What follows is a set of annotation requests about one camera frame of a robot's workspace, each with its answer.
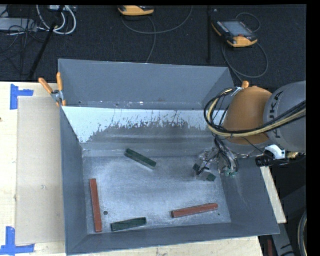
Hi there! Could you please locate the red-brown flat block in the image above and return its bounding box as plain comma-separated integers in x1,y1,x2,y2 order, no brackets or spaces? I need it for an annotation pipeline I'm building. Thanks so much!
171,202,219,219
89,178,104,233

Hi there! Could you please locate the grey metal bin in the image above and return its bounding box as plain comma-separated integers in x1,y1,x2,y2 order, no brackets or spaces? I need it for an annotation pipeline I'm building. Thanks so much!
57,58,281,256

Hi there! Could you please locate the pale wood flat board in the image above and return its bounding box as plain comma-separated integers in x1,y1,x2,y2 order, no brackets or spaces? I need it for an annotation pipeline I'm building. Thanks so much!
14,96,66,246

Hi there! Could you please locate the black cylinder on white bracket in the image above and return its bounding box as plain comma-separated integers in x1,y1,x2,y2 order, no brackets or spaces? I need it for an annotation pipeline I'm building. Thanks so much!
255,144,301,168

